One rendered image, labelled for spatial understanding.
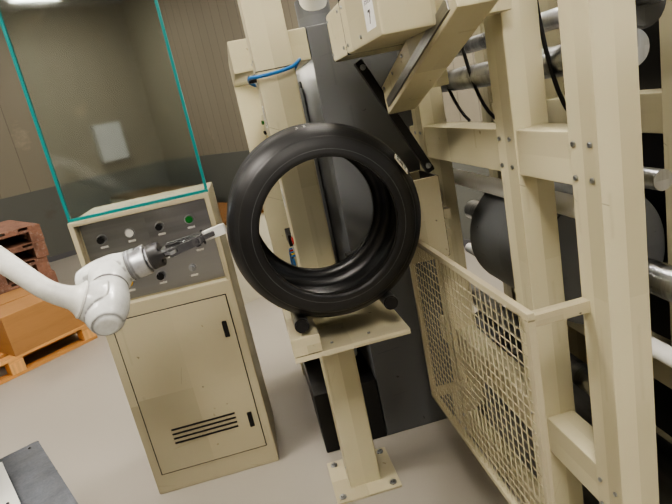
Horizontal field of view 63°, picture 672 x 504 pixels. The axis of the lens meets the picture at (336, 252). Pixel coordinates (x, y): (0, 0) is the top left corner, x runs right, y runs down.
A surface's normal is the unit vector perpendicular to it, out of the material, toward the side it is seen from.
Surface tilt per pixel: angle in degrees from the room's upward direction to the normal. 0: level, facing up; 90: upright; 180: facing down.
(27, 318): 90
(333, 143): 80
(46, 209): 90
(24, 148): 90
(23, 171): 90
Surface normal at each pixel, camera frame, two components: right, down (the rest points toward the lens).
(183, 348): 0.18, 0.23
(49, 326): 0.80, 0.00
